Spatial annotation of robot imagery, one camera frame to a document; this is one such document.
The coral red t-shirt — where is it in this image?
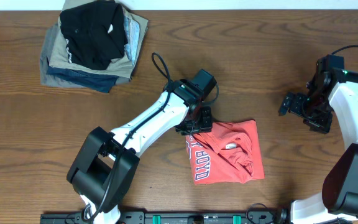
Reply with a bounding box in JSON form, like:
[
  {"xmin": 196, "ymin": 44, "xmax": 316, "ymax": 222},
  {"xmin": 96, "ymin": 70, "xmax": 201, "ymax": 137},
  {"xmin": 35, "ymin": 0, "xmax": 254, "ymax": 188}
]
[{"xmin": 186, "ymin": 120, "xmax": 265, "ymax": 185}]

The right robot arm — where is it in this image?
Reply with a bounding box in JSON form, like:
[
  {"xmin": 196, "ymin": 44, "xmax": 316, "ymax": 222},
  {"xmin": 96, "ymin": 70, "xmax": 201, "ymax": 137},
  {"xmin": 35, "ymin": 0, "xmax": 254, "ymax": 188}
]
[{"xmin": 278, "ymin": 54, "xmax": 358, "ymax": 223}]

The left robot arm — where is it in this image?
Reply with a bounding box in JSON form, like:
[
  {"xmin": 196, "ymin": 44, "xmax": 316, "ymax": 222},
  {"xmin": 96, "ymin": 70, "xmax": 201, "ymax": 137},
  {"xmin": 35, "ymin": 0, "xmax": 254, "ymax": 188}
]
[{"xmin": 67, "ymin": 69, "xmax": 218, "ymax": 223}]

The dark blue folded garment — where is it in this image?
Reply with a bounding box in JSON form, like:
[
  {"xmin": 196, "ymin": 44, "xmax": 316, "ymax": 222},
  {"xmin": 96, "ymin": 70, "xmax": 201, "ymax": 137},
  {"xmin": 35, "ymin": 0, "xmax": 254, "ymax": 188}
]
[{"xmin": 47, "ymin": 66, "xmax": 118, "ymax": 93}]

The light blue folded garment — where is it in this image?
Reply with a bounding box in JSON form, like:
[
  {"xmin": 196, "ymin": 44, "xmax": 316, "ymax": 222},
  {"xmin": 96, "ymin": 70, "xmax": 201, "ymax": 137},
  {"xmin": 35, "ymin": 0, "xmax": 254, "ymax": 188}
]
[{"xmin": 124, "ymin": 16, "xmax": 140, "ymax": 65}]

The black folded shirt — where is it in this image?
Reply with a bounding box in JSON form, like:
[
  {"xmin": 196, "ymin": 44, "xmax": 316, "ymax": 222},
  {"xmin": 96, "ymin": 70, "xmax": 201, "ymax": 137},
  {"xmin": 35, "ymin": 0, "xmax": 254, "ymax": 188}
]
[{"xmin": 60, "ymin": 1, "xmax": 127, "ymax": 70}]

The grey folded garment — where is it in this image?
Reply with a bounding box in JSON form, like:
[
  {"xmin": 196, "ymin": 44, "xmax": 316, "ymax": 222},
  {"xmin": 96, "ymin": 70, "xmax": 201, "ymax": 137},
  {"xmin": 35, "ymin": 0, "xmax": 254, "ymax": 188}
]
[{"xmin": 39, "ymin": 24, "xmax": 130, "ymax": 93}]

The khaki folded garment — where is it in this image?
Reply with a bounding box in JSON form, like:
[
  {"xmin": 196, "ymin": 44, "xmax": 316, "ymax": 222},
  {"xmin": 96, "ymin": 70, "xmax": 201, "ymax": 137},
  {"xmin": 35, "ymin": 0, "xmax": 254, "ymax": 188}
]
[{"xmin": 49, "ymin": 7, "xmax": 148, "ymax": 78}]

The black looped cable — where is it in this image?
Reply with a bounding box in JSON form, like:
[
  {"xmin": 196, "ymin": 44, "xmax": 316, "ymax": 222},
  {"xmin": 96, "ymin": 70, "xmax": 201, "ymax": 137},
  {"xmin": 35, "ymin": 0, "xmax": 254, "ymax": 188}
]
[{"xmin": 246, "ymin": 202, "xmax": 276, "ymax": 224}]

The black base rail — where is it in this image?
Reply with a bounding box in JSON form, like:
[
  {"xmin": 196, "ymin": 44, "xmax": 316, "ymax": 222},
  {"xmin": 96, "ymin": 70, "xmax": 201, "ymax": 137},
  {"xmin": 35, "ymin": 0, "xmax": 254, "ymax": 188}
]
[{"xmin": 40, "ymin": 210, "xmax": 288, "ymax": 224}]

